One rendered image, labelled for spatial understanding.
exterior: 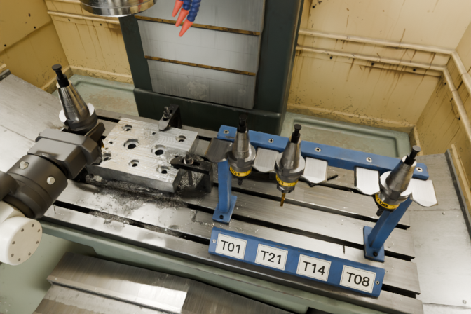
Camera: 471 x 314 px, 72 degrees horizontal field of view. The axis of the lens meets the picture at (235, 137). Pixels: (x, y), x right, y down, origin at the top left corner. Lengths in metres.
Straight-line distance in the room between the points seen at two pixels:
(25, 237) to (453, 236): 1.14
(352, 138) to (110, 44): 1.42
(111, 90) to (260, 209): 1.38
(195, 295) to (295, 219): 0.36
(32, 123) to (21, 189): 1.18
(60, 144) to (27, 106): 1.17
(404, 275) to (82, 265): 0.95
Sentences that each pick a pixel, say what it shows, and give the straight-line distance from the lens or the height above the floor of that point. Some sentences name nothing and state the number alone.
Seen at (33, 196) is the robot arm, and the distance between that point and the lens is 0.60.
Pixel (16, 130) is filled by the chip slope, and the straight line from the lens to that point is 1.74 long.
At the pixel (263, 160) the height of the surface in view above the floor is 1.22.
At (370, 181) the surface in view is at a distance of 0.74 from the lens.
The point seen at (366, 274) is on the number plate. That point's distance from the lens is 0.93.
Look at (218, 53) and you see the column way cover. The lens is 1.25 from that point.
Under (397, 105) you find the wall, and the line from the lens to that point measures 1.80.
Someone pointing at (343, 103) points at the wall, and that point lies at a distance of 1.78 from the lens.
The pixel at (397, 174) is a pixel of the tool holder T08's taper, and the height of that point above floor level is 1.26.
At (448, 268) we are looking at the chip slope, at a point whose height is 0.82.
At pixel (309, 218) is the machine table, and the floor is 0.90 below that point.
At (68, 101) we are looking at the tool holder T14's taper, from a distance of 0.66.
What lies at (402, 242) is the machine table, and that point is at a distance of 1.08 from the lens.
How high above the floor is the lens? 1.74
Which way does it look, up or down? 43 degrees down
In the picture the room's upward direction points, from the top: 2 degrees clockwise
